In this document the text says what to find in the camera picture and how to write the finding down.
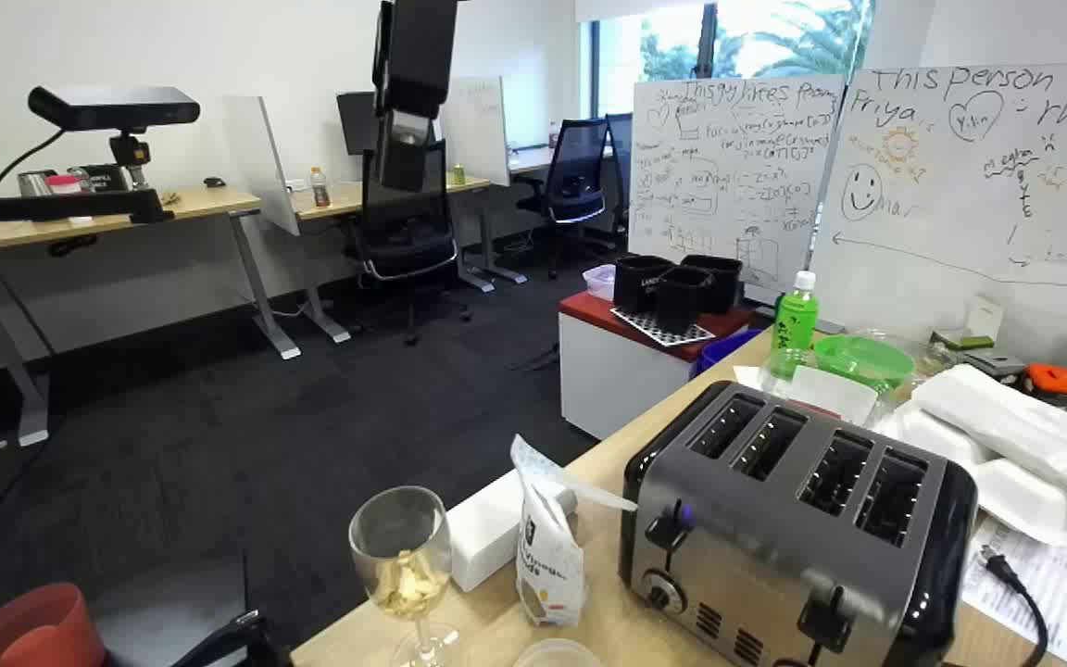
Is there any wine glass with yellow liquid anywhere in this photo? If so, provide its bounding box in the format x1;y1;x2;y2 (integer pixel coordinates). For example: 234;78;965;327
344;480;464;667

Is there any black plastic pot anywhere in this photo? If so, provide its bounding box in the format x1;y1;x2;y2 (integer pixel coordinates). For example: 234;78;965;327
651;264;719;338
677;253;749;317
612;253;672;317

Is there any clear round plastic lid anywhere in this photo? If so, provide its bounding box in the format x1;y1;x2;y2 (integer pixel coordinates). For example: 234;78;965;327
511;635;607;667

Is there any green drink bottle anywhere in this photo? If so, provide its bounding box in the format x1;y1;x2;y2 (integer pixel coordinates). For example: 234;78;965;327
768;268;823;381

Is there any white cabinet with red top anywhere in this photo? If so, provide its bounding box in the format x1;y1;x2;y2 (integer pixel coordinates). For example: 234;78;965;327
556;288;773;444

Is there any white flat plate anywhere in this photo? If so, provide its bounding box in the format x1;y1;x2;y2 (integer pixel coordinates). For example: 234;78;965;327
731;358;882;431

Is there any black blue office chair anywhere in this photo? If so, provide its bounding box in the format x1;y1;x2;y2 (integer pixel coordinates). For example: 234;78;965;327
530;116;633;256

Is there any small whiteboard with writing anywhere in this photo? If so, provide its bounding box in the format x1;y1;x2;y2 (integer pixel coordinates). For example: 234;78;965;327
626;75;847;307

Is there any wooden desk with grey legs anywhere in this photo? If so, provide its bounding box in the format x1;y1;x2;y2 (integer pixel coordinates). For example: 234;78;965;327
0;183;308;469

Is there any black toaster power cable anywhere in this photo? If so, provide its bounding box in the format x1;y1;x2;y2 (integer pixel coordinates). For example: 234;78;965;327
976;545;1052;667

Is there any orange tool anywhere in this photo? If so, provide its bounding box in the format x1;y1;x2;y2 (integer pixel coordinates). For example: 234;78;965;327
1023;358;1067;407

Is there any large whiteboard with smiley drawing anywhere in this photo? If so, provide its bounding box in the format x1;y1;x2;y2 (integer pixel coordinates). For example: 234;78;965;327
812;63;1067;364

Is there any white styrofoam container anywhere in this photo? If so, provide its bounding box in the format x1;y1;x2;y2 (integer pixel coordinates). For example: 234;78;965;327
870;364;1067;549

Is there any green white packet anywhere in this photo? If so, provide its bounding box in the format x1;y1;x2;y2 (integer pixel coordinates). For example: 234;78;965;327
924;327;1000;364

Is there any white rectangular box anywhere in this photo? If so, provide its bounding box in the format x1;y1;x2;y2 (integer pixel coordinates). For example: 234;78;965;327
445;467;524;595

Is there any silver black four-slot toaster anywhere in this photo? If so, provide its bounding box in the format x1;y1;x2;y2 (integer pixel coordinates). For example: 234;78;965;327
619;378;980;667

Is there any white snack bag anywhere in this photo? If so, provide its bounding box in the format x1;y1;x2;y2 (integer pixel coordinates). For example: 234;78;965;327
508;433;639;631

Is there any red plastic cup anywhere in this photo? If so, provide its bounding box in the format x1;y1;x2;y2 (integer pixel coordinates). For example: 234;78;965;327
0;583;106;667

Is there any black mesh office chair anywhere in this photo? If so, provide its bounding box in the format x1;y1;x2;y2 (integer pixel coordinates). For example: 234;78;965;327
350;132;465;342

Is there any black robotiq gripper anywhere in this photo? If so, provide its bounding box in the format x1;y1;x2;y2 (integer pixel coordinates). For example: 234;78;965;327
369;0;464;122

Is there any black stereo camera on stand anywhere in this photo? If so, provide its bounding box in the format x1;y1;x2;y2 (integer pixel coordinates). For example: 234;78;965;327
24;83;202;227

